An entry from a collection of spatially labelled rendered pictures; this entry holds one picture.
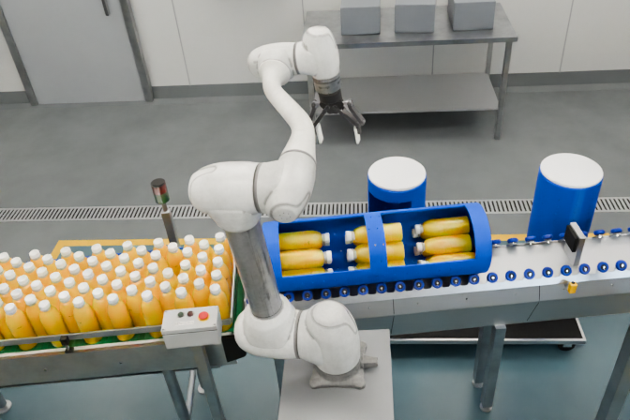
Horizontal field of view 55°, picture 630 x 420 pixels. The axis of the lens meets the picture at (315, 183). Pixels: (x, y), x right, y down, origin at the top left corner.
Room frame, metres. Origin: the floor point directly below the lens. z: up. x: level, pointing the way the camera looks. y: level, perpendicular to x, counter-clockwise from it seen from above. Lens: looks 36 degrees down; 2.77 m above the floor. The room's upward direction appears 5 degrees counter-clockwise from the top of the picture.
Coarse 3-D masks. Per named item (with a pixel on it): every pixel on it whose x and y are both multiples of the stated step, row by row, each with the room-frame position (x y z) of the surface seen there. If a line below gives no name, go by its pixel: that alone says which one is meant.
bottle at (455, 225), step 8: (464, 216) 1.87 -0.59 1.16; (424, 224) 1.85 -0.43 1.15; (432, 224) 1.84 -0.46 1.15; (440, 224) 1.83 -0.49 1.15; (448, 224) 1.83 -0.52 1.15; (456, 224) 1.83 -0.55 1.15; (464, 224) 1.83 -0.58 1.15; (424, 232) 1.83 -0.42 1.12; (432, 232) 1.82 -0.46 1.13; (440, 232) 1.82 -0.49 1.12; (448, 232) 1.82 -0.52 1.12; (456, 232) 1.82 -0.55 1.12; (464, 232) 1.82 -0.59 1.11
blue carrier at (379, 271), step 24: (336, 216) 1.87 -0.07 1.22; (360, 216) 1.85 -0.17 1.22; (384, 216) 1.92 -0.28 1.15; (408, 216) 1.93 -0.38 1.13; (432, 216) 1.94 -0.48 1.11; (456, 216) 1.94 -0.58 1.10; (480, 216) 1.78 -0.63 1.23; (336, 240) 1.92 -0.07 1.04; (384, 240) 1.71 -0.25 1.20; (408, 240) 1.91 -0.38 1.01; (480, 240) 1.69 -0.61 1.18; (336, 264) 1.85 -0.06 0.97; (384, 264) 1.66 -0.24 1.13; (408, 264) 1.82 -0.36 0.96; (432, 264) 1.66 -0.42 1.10; (456, 264) 1.66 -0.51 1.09; (480, 264) 1.66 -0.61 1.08; (288, 288) 1.66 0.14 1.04; (312, 288) 1.68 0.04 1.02
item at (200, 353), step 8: (200, 352) 1.48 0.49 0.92; (200, 360) 1.48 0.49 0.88; (208, 360) 1.52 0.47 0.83; (200, 368) 1.48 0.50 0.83; (208, 368) 1.49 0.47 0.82; (200, 376) 1.48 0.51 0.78; (208, 376) 1.48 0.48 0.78; (208, 384) 1.48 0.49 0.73; (208, 392) 1.48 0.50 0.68; (216, 392) 1.50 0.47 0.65; (208, 400) 1.48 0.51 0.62; (216, 400) 1.48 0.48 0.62; (216, 408) 1.48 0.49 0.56; (216, 416) 1.48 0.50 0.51
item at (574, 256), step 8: (576, 224) 1.85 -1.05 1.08; (568, 232) 1.83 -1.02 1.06; (576, 232) 1.80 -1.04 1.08; (568, 240) 1.81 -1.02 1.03; (576, 240) 1.77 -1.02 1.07; (584, 240) 1.76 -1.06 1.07; (568, 248) 1.82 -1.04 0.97; (576, 248) 1.77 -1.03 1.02; (568, 256) 1.81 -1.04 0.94; (576, 256) 1.76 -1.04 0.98; (576, 264) 1.76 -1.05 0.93
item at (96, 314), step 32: (64, 256) 1.90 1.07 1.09; (96, 256) 1.90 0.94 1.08; (128, 256) 1.90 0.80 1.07; (160, 256) 1.85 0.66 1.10; (64, 288) 1.75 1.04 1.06; (96, 288) 1.75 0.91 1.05; (0, 320) 1.62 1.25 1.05; (32, 320) 1.62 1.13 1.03; (64, 320) 1.63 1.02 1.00; (96, 320) 1.62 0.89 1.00; (128, 320) 1.62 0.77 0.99; (160, 320) 1.61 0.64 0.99
